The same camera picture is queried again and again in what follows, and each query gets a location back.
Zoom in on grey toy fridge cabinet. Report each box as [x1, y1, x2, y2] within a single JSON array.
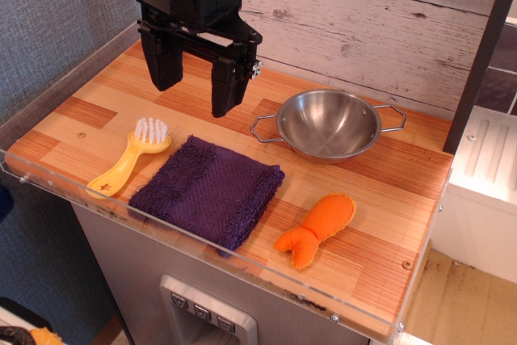
[[74, 205, 368, 344]]

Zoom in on orange plush fish toy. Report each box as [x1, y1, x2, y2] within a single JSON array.
[[274, 193, 356, 269]]

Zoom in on silver two-handled pot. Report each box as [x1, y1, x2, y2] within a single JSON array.
[[250, 89, 406, 164]]

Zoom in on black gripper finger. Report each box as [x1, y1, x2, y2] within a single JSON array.
[[211, 57, 248, 118], [139, 23, 183, 91]]

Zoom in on silver dispenser panel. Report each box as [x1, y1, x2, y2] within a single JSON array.
[[160, 275, 259, 344]]

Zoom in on clear acrylic front guard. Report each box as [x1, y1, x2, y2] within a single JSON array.
[[5, 139, 452, 344]]

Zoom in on dark right post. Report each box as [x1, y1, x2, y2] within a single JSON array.
[[443, 0, 513, 154]]

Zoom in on purple folded cloth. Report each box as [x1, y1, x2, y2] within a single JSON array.
[[128, 136, 285, 257]]

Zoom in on orange object bottom left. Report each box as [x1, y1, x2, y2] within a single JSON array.
[[0, 325, 65, 345]]

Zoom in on yellow dish brush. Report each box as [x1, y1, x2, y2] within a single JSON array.
[[86, 117, 171, 200]]

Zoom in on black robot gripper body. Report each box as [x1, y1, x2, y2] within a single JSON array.
[[137, 0, 262, 79]]

